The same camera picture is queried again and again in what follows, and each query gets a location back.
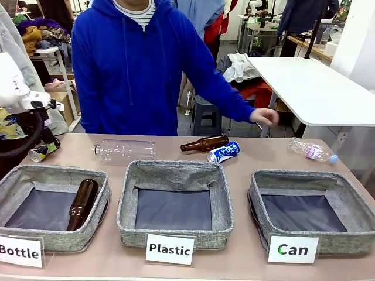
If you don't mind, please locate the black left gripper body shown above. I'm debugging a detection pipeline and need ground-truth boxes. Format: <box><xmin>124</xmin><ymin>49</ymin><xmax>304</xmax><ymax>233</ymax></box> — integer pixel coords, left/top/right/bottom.
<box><xmin>35</xmin><ymin>107</ymin><xmax>57</xmax><ymax>145</ymax></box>

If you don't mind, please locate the green black drink can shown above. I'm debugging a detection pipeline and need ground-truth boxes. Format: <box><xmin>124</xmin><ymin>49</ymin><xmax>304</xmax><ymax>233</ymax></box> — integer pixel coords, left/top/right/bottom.
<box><xmin>28</xmin><ymin>142</ymin><xmax>61</xmax><ymax>163</ymax></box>

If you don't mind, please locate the person's left forearm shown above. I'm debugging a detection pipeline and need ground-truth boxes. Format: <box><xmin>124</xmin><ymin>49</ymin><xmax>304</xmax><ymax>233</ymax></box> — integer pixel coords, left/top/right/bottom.
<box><xmin>202</xmin><ymin>73</ymin><xmax>257</xmax><ymax>124</ymax></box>

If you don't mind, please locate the grey basket behind Bottle sign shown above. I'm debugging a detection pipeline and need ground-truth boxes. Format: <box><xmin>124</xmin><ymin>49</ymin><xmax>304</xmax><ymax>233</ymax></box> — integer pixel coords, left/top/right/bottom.
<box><xmin>0</xmin><ymin>164</ymin><xmax>113</xmax><ymax>253</ymax></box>

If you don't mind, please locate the grey basket behind Plastic sign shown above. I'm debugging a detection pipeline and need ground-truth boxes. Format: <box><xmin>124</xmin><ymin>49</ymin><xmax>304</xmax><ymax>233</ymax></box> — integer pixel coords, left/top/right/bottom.
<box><xmin>116</xmin><ymin>159</ymin><xmax>236</xmax><ymax>251</ymax></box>

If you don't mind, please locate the blue white drink can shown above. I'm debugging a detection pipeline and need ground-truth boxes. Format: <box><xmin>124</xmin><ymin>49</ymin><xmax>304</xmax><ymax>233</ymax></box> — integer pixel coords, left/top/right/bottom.
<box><xmin>207</xmin><ymin>140</ymin><xmax>241</xmax><ymax>164</ymax></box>

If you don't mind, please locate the grey basket behind Can sign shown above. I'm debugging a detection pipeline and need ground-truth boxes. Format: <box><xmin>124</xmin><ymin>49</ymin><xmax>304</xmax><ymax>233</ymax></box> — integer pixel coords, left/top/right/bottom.
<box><xmin>247</xmin><ymin>169</ymin><xmax>375</xmax><ymax>258</ymax></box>

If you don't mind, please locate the white Can label sign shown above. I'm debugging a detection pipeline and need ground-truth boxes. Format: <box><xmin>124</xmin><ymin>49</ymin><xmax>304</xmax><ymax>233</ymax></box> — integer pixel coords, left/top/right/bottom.
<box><xmin>267</xmin><ymin>234</ymin><xmax>320</xmax><ymax>265</ymax></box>

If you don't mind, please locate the person's left hand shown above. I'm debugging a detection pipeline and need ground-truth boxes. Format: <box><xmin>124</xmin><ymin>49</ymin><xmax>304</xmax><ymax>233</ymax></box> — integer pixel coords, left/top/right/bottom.
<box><xmin>249</xmin><ymin>108</ymin><xmax>281</xmax><ymax>128</ymax></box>

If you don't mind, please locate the cardboard box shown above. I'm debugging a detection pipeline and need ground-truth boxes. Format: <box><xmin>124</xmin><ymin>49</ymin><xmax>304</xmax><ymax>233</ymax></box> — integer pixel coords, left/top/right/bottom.
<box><xmin>46</xmin><ymin>81</ymin><xmax>80</xmax><ymax>127</ymax></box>

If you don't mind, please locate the white metal cart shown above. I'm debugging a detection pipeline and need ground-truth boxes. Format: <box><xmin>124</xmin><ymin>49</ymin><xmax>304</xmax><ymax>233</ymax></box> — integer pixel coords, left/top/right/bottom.
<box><xmin>30</xmin><ymin>46</ymin><xmax>83</xmax><ymax>131</ymax></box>

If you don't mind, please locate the brown glass beer bottle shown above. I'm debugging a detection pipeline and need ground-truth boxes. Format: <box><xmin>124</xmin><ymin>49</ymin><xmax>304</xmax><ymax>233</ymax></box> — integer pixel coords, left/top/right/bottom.
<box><xmin>180</xmin><ymin>135</ymin><xmax>230</xmax><ymax>153</ymax></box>
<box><xmin>66</xmin><ymin>179</ymin><xmax>100</xmax><ymax>232</ymax></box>

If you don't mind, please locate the large clear plastic bottle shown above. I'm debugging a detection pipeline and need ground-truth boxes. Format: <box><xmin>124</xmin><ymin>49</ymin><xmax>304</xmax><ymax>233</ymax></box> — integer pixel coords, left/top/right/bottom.
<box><xmin>91</xmin><ymin>139</ymin><xmax>157</xmax><ymax>163</ymax></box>

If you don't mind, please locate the bystander in grey jacket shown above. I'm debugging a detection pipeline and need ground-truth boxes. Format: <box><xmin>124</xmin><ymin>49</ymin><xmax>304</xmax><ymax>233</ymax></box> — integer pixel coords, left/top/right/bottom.
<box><xmin>0</xmin><ymin>2</ymin><xmax>45</xmax><ymax>92</ymax></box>

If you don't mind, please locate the pile of colourful clothes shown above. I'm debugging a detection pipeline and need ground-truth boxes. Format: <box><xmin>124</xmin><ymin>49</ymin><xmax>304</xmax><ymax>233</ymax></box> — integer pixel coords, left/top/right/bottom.
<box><xmin>16</xmin><ymin>18</ymin><xmax>73</xmax><ymax>57</ymax></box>

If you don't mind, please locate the person in blue hoodie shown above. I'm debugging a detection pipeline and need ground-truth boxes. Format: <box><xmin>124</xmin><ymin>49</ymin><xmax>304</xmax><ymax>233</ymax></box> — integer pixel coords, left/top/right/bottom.
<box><xmin>71</xmin><ymin>0</ymin><xmax>281</xmax><ymax>136</ymax></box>

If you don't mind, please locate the white Bottle label sign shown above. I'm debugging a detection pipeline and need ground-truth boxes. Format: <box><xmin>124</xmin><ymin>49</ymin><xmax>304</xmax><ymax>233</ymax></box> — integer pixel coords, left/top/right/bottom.
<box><xmin>0</xmin><ymin>234</ymin><xmax>45</xmax><ymax>269</ymax></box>

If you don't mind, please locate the dark plastic stool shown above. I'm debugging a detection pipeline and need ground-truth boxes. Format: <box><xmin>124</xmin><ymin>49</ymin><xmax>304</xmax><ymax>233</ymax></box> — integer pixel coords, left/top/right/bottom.
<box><xmin>191</xmin><ymin>94</ymin><xmax>224</xmax><ymax>137</ymax></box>

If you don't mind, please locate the white Plastic label sign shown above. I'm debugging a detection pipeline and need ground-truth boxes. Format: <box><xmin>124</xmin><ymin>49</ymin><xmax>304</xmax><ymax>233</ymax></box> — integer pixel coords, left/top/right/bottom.
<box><xmin>145</xmin><ymin>232</ymin><xmax>196</xmax><ymax>266</ymax></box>

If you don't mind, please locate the white cloth heap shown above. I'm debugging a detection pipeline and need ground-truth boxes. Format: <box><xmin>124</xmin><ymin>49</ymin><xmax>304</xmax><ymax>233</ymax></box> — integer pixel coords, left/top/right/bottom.
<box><xmin>223</xmin><ymin>52</ymin><xmax>261</xmax><ymax>83</ymax></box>

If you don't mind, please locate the red cloth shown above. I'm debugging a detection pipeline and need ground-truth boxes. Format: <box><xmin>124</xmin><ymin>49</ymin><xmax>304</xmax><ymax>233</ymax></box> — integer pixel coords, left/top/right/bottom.
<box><xmin>233</xmin><ymin>80</ymin><xmax>274</xmax><ymax>109</ymax></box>

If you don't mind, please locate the small pink-label plastic bottle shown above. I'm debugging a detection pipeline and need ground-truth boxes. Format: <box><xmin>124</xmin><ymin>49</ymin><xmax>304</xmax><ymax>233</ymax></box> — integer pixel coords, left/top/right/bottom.
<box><xmin>287</xmin><ymin>136</ymin><xmax>339</xmax><ymax>165</ymax></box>

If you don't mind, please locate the white side table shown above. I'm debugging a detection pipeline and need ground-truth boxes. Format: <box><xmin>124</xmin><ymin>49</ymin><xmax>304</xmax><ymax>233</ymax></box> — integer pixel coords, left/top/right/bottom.
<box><xmin>247</xmin><ymin>56</ymin><xmax>375</xmax><ymax>138</ymax></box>

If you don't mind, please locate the bystander in dark jacket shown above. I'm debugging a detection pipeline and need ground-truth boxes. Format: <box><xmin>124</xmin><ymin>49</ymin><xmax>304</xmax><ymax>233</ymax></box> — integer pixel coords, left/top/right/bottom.
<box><xmin>276</xmin><ymin>0</ymin><xmax>340</xmax><ymax>38</ymax></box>

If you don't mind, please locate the black stand pole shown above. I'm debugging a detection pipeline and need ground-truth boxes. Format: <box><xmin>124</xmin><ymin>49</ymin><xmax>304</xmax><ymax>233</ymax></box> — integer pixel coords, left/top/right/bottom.
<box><xmin>304</xmin><ymin>0</ymin><xmax>328</xmax><ymax>60</ymax></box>

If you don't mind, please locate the clear water bottle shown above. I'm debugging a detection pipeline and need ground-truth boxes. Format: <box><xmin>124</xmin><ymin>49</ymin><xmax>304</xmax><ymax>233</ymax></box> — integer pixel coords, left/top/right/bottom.
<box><xmin>320</xmin><ymin>27</ymin><xmax>332</xmax><ymax>51</ymax></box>

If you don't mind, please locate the white paper roll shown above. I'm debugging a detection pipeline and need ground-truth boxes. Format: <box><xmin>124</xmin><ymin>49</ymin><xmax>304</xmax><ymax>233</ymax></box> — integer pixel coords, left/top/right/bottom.
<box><xmin>324</xmin><ymin>40</ymin><xmax>341</xmax><ymax>58</ymax></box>

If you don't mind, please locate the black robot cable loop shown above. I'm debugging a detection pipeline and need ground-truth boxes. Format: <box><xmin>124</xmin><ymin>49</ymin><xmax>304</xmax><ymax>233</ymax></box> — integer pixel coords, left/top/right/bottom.
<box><xmin>0</xmin><ymin>111</ymin><xmax>45</xmax><ymax>159</ymax></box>

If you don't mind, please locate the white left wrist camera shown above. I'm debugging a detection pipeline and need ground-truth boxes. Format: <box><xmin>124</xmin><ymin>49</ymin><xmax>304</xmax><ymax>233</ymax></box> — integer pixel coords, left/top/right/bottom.
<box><xmin>21</xmin><ymin>91</ymin><xmax>65</xmax><ymax>112</ymax></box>

